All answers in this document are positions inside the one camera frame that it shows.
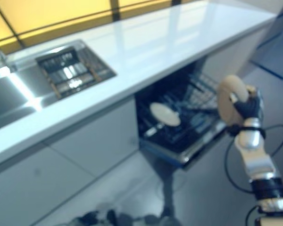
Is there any dishwasher upper wire rack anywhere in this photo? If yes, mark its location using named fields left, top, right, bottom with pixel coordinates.
left=188, top=72, right=218, bottom=95

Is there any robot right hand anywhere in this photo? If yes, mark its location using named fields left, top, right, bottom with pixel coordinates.
left=228, top=85, right=265, bottom=121

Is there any dark window frame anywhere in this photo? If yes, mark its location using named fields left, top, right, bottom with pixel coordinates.
left=0, top=0, right=173, bottom=49

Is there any black robot left foot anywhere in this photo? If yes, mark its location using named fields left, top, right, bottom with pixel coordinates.
left=107, top=209, right=118, bottom=223

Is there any cream ceramic plate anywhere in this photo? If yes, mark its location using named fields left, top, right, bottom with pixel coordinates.
left=217, top=74, right=250, bottom=123
left=150, top=102, right=181, bottom=127

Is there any black robot right foot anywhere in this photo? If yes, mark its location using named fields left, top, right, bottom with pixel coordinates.
left=163, top=206, right=174, bottom=218

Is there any dishwasher lower wire rack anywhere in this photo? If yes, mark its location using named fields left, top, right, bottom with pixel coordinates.
left=135, top=70, right=227, bottom=153

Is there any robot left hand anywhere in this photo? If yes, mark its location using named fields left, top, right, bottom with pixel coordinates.
left=79, top=210, right=109, bottom=226

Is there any black robot foot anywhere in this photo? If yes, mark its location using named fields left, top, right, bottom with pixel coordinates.
left=163, top=206, right=174, bottom=218
left=107, top=209, right=118, bottom=223

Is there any open dishwasher with rack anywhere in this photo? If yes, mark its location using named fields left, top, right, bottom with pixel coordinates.
left=138, top=121, right=227, bottom=170

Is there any black dish drying rack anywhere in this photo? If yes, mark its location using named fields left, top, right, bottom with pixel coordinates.
left=34, top=46, right=117, bottom=99

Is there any stainless steel sink basin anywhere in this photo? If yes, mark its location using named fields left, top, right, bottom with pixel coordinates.
left=0, top=39, right=118, bottom=133

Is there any dishwasher wire rack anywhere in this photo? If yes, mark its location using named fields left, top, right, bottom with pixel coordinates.
left=188, top=72, right=218, bottom=95
left=135, top=70, right=227, bottom=153

